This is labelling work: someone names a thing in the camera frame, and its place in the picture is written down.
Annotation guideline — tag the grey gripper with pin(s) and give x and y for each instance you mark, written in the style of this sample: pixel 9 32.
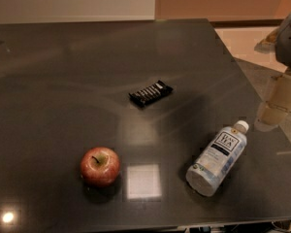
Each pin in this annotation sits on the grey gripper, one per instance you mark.
pixel 289 46

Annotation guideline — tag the black rxbar chocolate bar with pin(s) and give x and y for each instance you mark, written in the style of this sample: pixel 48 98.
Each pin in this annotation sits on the black rxbar chocolate bar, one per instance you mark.
pixel 150 94

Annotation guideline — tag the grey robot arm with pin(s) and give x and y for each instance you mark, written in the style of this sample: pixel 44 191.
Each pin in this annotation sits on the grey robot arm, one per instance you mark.
pixel 282 50

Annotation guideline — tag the blue plastic tea bottle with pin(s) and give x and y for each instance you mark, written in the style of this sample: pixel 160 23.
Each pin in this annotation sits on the blue plastic tea bottle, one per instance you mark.
pixel 208 171

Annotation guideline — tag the red apple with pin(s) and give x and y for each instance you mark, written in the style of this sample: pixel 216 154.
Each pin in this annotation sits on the red apple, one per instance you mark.
pixel 100 167

